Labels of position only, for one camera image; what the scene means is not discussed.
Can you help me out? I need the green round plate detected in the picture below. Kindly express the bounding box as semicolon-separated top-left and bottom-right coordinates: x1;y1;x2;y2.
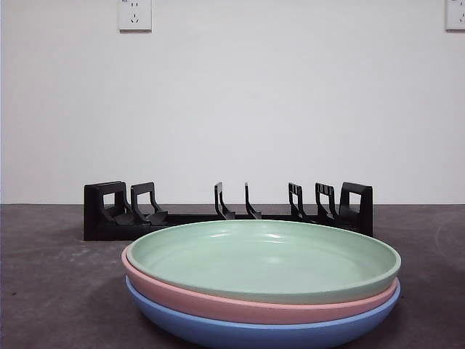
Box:
127;219;403;305

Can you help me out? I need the white wall socket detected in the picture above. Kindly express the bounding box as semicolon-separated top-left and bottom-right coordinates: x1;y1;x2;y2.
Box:
116;0;153;33
445;0;465;32

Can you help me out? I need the blue round plate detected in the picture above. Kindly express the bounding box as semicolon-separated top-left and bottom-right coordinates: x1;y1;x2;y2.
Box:
125;276;402;349

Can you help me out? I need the black plastic plate rack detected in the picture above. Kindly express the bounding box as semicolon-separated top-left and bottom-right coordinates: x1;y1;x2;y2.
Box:
83;180;374;241

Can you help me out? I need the pink round plate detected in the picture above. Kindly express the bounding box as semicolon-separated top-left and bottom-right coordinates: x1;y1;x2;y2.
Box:
121;246;400;326

